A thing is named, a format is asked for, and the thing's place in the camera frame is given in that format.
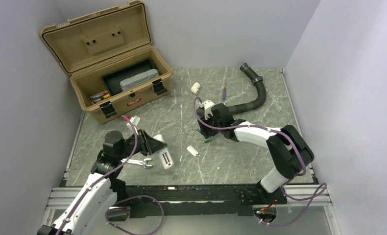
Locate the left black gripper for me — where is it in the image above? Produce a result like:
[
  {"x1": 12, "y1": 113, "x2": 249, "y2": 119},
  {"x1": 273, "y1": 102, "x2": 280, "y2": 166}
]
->
[{"x1": 117, "y1": 129, "x2": 167, "y2": 161}]

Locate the white remote control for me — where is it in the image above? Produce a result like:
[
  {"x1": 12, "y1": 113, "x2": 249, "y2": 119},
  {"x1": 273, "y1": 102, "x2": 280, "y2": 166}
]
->
[{"x1": 153, "y1": 134, "x2": 174, "y2": 170}]

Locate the white battery cover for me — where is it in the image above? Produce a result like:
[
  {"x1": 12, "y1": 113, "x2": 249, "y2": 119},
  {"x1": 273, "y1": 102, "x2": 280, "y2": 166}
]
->
[{"x1": 187, "y1": 145, "x2": 200, "y2": 157}]

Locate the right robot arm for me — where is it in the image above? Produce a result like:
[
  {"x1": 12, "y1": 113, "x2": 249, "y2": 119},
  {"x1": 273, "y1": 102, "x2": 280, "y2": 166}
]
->
[{"x1": 193, "y1": 100, "x2": 314, "y2": 203}]

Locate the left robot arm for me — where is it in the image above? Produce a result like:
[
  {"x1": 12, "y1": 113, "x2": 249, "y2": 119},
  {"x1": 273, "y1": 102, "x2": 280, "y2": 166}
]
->
[{"x1": 37, "y1": 130, "x2": 170, "y2": 235}]

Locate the silver open-end wrench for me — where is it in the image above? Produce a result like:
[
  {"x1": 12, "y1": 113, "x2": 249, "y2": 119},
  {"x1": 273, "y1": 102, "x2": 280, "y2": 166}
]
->
[{"x1": 121, "y1": 158, "x2": 153, "y2": 169}]

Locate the white pipe fitting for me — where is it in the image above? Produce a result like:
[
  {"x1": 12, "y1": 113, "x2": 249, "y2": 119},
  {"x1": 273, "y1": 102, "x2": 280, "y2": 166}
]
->
[{"x1": 191, "y1": 82, "x2": 201, "y2": 95}]

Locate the grey plastic case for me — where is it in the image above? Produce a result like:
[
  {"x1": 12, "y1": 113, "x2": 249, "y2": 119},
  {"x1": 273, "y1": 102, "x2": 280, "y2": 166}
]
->
[{"x1": 120, "y1": 69, "x2": 159, "y2": 92}]

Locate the orange black tool in toolbox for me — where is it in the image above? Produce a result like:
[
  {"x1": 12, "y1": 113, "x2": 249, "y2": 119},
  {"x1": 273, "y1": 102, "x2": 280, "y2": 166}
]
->
[{"x1": 89, "y1": 92, "x2": 111, "y2": 104}]

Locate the black tray in toolbox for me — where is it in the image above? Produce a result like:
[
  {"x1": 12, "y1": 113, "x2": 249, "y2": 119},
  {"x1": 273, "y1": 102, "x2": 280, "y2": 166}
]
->
[{"x1": 101, "y1": 58, "x2": 160, "y2": 96}]

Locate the tan plastic toolbox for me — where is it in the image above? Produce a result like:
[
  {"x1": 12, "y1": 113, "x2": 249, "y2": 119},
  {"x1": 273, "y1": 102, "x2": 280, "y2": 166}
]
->
[{"x1": 41, "y1": 0, "x2": 172, "y2": 124}]

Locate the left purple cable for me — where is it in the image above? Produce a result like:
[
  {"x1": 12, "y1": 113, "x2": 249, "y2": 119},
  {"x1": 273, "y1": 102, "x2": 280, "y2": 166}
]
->
[{"x1": 54, "y1": 114, "x2": 165, "y2": 235}]

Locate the black corrugated hose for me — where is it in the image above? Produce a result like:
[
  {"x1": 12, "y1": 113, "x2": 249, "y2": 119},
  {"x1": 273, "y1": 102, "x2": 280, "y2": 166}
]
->
[{"x1": 224, "y1": 63, "x2": 267, "y2": 116}]

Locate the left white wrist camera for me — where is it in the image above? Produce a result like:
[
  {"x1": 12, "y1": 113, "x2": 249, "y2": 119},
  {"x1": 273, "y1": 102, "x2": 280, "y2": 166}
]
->
[{"x1": 122, "y1": 115, "x2": 141, "y2": 131}]

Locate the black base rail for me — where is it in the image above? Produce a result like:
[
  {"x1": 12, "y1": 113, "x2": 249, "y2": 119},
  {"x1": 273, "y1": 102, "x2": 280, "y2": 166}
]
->
[{"x1": 110, "y1": 184, "x2": 287, "y2": 218}]

